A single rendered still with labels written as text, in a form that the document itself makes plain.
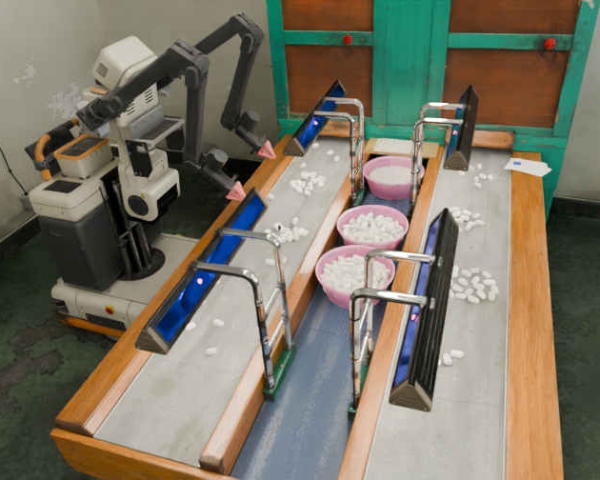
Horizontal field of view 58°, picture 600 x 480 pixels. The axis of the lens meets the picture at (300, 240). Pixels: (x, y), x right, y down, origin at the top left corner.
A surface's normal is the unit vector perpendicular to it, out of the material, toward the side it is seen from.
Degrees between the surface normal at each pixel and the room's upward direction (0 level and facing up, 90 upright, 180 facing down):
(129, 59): 42
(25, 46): 90
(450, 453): 0
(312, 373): 0
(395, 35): 90
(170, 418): 0
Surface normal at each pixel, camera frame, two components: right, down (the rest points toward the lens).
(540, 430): -0.07, -0.82
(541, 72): -0.32, 0.56
